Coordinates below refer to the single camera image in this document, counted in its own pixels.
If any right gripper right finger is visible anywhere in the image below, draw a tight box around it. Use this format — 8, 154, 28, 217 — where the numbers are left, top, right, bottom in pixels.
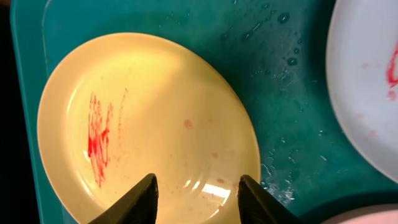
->
238, 175, 300, 224

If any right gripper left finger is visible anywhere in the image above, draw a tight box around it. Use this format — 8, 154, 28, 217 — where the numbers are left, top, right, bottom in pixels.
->
90, 174, 159, 224

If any yellow-green plate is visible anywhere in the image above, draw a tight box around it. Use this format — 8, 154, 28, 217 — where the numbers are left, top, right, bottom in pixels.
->
37, 33, 261, 223

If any white plate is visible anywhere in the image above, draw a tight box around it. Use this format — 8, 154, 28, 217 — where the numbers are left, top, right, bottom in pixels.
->
322, 210, 397, 224

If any light blue plate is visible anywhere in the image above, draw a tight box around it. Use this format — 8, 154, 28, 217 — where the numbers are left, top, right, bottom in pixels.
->
326, 0, 397, 181

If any teal plastic tray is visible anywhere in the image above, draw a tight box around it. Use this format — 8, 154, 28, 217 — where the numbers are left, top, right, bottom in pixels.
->
11, 0, 397, 223

